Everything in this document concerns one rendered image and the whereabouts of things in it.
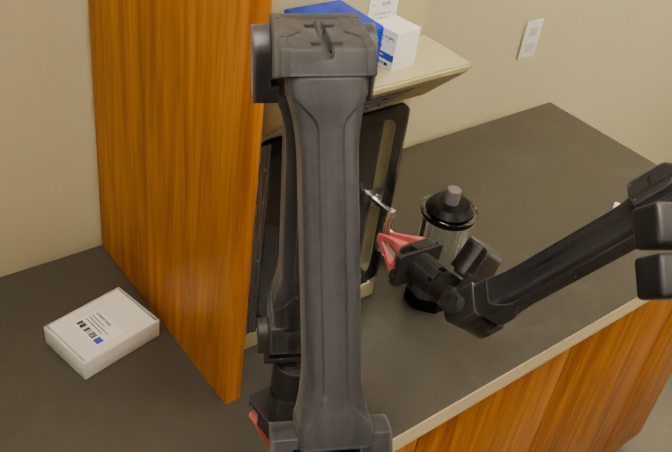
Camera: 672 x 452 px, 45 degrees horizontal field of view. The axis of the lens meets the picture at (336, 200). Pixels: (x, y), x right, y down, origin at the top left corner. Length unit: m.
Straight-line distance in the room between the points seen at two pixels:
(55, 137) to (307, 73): 1.02
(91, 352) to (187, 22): 0.61
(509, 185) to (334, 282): 1.47
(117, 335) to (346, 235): 0.89
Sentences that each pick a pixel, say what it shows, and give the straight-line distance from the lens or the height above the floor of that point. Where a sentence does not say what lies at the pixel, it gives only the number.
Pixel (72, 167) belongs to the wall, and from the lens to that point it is 1.64.
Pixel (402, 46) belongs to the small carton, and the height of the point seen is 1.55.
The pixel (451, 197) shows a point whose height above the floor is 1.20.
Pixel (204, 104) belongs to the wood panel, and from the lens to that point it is 1.15.
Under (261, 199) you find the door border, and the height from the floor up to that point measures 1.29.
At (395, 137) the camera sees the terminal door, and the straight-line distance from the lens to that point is 1.41.
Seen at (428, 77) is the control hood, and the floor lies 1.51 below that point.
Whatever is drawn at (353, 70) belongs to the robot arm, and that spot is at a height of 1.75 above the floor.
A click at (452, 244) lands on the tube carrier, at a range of 1.54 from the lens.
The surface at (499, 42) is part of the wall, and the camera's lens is 2.28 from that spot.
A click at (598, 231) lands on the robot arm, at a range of 1.18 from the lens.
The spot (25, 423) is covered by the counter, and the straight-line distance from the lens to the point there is 1.43.
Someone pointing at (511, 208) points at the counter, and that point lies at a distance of 2.01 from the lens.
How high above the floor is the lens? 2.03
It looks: 35 degrees down
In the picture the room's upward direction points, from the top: 9 degrees clockwise
